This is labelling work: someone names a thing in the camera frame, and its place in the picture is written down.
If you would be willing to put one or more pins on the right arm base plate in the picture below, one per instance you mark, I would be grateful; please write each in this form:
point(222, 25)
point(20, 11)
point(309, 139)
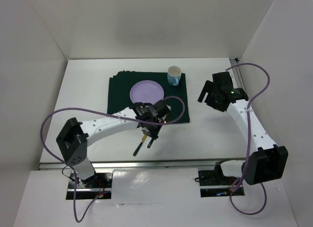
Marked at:
point(213, 186)

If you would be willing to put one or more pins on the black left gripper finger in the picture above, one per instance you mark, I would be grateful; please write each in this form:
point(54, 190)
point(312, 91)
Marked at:
point(154, 136)
point(145, 132)

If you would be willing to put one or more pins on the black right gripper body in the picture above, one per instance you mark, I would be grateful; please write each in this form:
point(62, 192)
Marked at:
point(212, 99)

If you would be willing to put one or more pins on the lilac plate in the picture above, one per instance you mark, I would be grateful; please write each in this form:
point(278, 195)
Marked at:
point(146, 91)

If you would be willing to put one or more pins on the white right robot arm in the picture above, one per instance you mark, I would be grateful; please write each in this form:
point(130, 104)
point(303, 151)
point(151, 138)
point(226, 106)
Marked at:
point(265, 160)

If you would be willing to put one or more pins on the dark green cloth placemat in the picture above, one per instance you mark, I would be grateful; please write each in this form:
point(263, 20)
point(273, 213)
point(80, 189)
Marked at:
point(128, 87)

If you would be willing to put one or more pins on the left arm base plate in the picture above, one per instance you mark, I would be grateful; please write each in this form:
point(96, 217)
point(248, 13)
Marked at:
point(102, 186)

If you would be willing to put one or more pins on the aluminium front rail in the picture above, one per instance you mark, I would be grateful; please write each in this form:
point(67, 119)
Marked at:
point(153, 163)

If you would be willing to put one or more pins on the gold fork green handle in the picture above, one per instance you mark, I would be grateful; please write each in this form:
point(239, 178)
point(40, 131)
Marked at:
point(150, 142)

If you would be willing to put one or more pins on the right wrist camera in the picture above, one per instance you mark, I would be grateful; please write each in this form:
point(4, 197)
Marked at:
point(223, 80)

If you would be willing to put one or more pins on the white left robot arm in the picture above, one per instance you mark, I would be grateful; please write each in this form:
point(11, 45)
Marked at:
point(75, 137)

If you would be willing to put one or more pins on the light blue mug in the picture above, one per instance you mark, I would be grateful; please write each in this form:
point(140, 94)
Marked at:
point(173, 75)

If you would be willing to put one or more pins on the gold knife green handle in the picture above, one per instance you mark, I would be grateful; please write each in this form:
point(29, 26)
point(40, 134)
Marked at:
point(139, 146)

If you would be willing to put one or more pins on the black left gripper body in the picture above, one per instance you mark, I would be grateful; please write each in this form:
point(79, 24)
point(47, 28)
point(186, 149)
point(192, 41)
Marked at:
point(153, 128)

